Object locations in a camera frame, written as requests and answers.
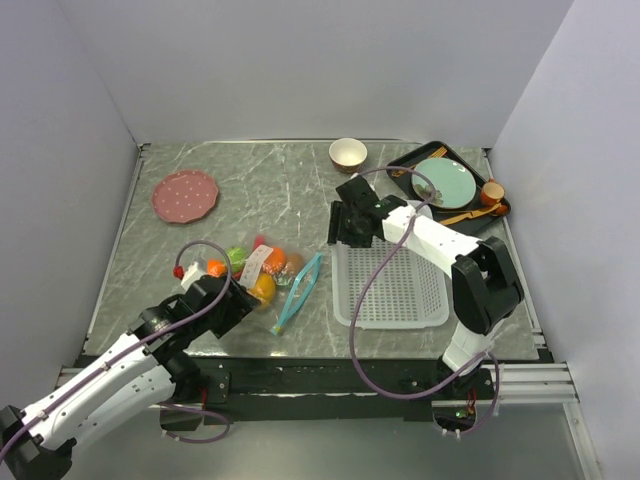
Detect orange small cup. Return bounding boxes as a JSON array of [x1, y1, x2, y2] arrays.
[[480, 178, 505, 207]]

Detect yellow orange persimmon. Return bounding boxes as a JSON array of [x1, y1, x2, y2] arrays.
[[249, 272, 276, 306]]

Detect pink dotted plate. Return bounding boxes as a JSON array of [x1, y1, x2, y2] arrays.
[[151, 169, 219, 225]]

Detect brown kiwi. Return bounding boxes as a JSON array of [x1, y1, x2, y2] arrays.
[[283, 253, 305, 276]]

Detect wooden fork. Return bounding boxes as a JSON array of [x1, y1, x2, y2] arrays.
[[389, 146, 448, 169]]

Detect black tray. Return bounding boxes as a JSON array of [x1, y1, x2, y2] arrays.
[[387, 141, 510, 237]]

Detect clear blue-zipper zip bag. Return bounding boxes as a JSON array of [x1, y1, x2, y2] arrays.
[[205, 234, 323, 336]]

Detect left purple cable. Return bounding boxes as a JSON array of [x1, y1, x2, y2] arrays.
[[0, 240, 234, 454]]

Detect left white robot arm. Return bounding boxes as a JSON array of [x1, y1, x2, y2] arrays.
[[1, 275, 260, 479]]

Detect light green plate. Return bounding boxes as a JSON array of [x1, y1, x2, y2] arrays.
[[411, 158, 476, 210]]

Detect white patterned bowl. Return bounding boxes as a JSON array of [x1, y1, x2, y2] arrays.
[[329, 138, 368, 174]]

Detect wooden spoon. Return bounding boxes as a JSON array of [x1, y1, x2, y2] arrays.
[[439, 202, 510, 226]]

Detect white plastic basket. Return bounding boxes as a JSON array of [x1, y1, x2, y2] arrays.
[[331, 238, 450, 330]]

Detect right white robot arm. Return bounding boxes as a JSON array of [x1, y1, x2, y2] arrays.
[[328, 174, 524, 398]]

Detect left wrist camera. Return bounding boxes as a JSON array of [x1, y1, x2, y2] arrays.
[[173, 261, 206, 291]]

